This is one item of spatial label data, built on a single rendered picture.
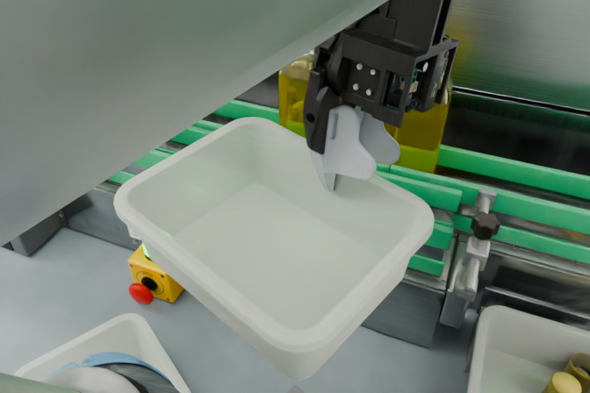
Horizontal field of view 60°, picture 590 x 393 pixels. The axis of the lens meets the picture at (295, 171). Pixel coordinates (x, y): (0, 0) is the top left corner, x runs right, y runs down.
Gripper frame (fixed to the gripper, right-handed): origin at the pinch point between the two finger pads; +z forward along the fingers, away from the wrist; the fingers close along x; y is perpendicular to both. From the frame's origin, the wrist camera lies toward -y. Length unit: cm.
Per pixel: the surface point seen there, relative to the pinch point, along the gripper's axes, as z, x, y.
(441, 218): 15.5, 24.6, 3.9
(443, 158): 10.7, 32.1, -0.6
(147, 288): 31.1, -2.2, -25.6
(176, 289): 33.5, 2.2, -24.4
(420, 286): 20.6, 16.3, 6.4
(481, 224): 7.2, 14.9, 11.0
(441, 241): 13.3, 17.0, 7.0
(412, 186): 11.2, 22.2, -0.4
